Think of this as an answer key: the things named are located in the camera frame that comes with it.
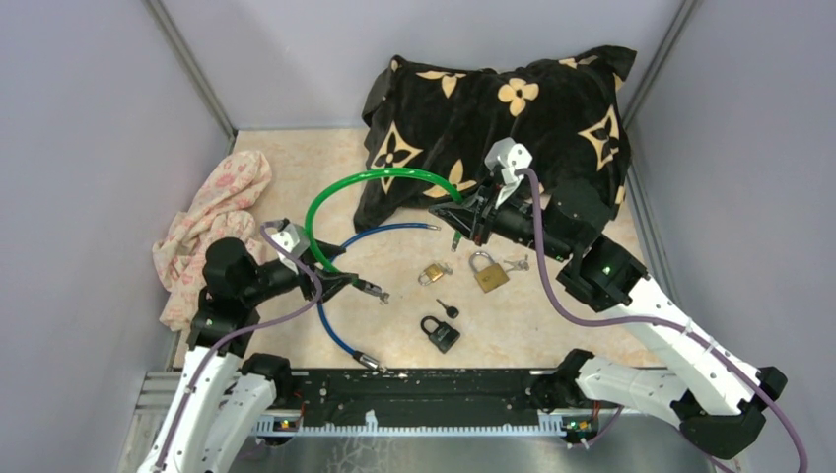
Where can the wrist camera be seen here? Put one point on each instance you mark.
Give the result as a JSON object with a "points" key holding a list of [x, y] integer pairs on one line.
{"points": [[503, 160], [291, 237]]}

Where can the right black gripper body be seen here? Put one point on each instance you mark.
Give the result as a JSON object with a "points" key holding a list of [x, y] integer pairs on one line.
{"points": [[486, 199]]}

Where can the black head key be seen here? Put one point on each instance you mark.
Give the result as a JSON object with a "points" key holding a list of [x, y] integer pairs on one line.
{"points": [[451, 311]]}

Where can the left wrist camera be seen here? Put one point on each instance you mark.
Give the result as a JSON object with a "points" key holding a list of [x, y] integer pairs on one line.
{"points": [[291, 237]]}

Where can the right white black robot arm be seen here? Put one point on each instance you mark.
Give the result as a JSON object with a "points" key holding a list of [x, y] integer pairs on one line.
{"points": [[714, 399]]}

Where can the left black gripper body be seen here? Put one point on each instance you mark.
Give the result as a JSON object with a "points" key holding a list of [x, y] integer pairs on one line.
{"points": [[307, 284]]}

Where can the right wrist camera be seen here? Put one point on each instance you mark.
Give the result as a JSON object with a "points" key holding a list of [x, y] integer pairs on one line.
{"points": [[503, 160]]}

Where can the small padlock key bunch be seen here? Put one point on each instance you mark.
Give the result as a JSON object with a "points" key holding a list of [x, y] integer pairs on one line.
{"points": [[447, 268]]}

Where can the large brass padlock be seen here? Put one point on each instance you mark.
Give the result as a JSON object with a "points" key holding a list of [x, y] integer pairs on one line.
{"points": [[488, 274]]}

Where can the pink floral white cloth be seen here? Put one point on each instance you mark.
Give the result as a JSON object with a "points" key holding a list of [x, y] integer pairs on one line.
{"points": [[220, 208]]}

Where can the black pillow with beige flowers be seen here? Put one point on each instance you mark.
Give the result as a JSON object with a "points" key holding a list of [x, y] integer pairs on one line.
{"points": [[445, 120]]}

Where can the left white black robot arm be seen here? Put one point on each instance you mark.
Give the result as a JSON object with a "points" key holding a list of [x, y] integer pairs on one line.
{"points": [[222, 390]]}

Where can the small brass padlock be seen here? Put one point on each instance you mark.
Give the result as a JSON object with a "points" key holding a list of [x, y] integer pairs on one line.
{"points": [[431, 274]]}

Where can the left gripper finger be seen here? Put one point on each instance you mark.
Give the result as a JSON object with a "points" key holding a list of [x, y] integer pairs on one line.
{"points": [[333, 282], [327, 252]]}

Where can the black Kaijing padlock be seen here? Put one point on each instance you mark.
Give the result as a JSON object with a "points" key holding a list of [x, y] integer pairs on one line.
{"points": [[442, 335]]}

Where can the aluminium frame rail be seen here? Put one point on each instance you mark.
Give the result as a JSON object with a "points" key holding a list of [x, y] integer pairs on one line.
{"points": [[656, 393]]}

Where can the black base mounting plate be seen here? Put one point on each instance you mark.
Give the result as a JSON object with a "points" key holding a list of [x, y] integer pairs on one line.
{"points": [[431, 398]]}

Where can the green cable lock loop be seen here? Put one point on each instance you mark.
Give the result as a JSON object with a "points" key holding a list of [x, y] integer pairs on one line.
{"points": [[354, 179]]}

